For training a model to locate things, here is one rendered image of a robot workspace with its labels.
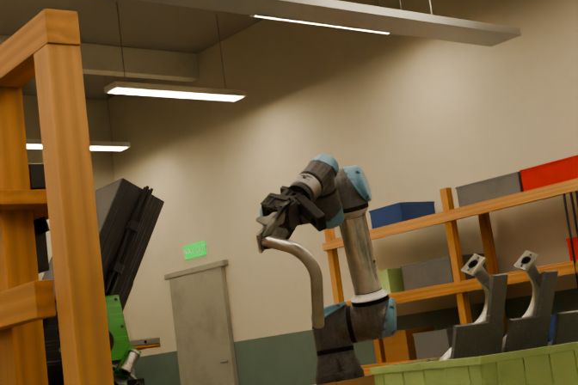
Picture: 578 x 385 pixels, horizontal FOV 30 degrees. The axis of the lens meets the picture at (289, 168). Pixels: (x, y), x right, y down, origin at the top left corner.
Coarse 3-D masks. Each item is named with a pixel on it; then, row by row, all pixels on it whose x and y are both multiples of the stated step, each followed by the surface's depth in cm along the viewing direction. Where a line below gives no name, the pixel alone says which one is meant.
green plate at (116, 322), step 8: (112, 296) 335; (112, 304) 333; (120, 304) 335; (112, 312) 332; (120, 312) 334; (112, 320) 331; (120, 320) 333; (112, 328) 330; (120, 328) 331; (120, 336) 330; (120, 344) 329; (128, 344) 330; (112, 352) 326; (120, 352) 327; (112, 360) 325
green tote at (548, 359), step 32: (512, 352) 248; (544, 352) 254; (576, 352) 260; (384, 384) 272; (416, 384) 262; (448, 384) 252; (480, 384) 243; (512, 384) 247; (544, 384) 252; (576, 384) 258
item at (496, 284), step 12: (492, 276) 258; (504, 276) 259; (492, 288) 258; (504, 288) 260; (492, 300) 258; (504, 300) 260; (492, 312) 259; (468, 324) 257; (480, 324) 258; (492, 324) 260; (504, 324) 262; (456, 336) 254; (468, 336) 256; (480, 336) 258; (492, 336) 260; (456, 348) 255; (468, 348) 257; (480, 348) 259; (492, 348) 261
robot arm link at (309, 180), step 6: (300, 174) 280; (306, 174) 279; (294, 180) 279; (300, 180) 277; (306, 180) 277; (312, 180) 278; (312, 186) 277; (318, 186) 279; (312, 192) 277; (318, 192) 279
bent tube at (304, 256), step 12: (264, 228) 264; (264, 240) 262; (276, 240) 261; (288, 240) 261; (288, 252) 260; (300, 252) 258; (312, 264) 258; (312, 276) 260; (312, 288) 262; (312, 300) 264; (312, 312) 267; (312, 324) 270
